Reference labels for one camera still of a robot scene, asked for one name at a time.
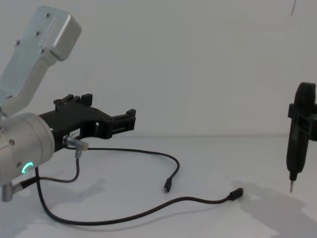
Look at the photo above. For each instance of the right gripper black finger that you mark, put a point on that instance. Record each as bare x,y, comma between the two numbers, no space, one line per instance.
308,124

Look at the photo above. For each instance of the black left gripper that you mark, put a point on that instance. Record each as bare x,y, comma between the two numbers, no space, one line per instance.
74,121

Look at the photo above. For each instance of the black electric screwdriver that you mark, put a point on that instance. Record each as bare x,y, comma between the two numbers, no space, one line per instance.
298,151

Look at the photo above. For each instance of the white table cloth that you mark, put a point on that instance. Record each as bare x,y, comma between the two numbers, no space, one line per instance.
173,173

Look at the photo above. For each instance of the left robot arm with camera bracket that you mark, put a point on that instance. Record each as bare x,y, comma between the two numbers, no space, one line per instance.
23,146

